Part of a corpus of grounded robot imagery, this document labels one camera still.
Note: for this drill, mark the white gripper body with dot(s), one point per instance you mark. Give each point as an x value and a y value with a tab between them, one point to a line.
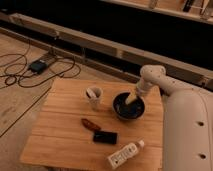
143	87

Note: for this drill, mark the black rectangular box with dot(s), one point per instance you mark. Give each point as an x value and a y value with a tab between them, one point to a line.
105	137

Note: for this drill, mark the dark ceramic bowl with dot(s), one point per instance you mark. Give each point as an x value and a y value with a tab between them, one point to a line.
128	111

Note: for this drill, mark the white cup with utensil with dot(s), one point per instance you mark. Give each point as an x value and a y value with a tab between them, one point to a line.
94	95

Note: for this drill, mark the wooden table board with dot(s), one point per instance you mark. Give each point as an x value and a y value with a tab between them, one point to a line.
58	138

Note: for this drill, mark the white plastic bottle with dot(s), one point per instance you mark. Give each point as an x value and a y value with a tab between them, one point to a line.
121	156

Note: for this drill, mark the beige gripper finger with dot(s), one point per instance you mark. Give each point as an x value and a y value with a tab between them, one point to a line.
131	98

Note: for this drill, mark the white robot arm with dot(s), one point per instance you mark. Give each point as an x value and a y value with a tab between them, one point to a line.
188	120

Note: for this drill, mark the long wooden beam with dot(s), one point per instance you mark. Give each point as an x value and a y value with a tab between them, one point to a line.
180	70

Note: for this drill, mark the black power adapter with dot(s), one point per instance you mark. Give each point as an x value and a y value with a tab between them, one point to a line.
41	64

